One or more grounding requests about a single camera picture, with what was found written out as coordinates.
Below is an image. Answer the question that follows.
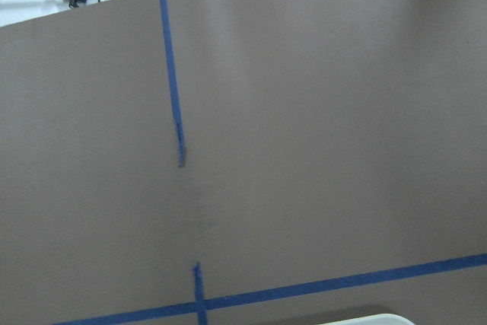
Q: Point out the white rectangular tray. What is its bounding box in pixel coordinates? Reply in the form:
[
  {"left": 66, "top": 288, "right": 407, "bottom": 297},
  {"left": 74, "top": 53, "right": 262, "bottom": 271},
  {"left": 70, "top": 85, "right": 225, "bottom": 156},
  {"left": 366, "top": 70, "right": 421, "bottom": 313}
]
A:
[{"left": 332, "top": 314, "right": 414, "bottom": 325}]

